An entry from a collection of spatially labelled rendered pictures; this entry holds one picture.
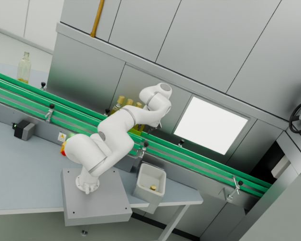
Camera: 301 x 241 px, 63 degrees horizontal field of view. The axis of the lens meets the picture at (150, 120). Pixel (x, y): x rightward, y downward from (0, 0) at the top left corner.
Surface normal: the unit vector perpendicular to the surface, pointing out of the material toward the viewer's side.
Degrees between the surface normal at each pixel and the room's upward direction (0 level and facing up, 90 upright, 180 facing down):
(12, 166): 0
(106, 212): 3
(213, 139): 90
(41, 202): 0
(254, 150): 90
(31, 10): 90
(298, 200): 90
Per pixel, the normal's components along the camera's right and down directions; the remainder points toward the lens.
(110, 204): 0.33, -0.82
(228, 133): -0.11, 0.44
